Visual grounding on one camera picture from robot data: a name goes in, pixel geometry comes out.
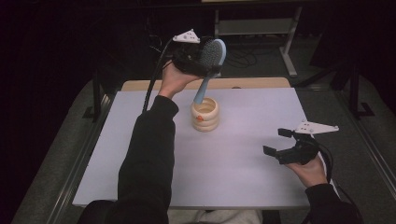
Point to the black floor stand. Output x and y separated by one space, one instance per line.
356 93
95 99

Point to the person's left hand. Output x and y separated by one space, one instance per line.
174 81

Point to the grey metal shelf stand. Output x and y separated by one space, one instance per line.
255 26

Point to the person's right hand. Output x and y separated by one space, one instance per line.
309 174

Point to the cream ringed duck holder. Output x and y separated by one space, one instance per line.
205 119

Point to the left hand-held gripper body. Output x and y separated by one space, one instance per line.
186 57

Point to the light blue hairbrush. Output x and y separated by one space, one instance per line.
213 53

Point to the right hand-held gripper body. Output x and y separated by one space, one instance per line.
302 151

